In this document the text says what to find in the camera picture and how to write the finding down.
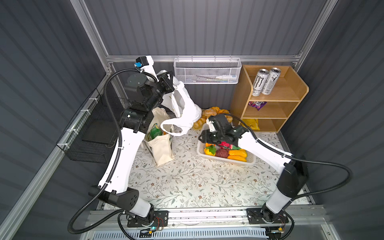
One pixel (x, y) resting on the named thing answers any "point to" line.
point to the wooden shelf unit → (272, 111)
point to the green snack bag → (155, 132)
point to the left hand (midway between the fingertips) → (173, 70)
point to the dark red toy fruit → (222, 153)
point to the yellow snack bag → (252, 123)
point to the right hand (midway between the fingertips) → (203, 139)
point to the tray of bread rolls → (207, 112)
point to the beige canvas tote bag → (161, 148)
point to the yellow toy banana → (240, 154)
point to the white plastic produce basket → (201, 153)
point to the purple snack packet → (257, 104)
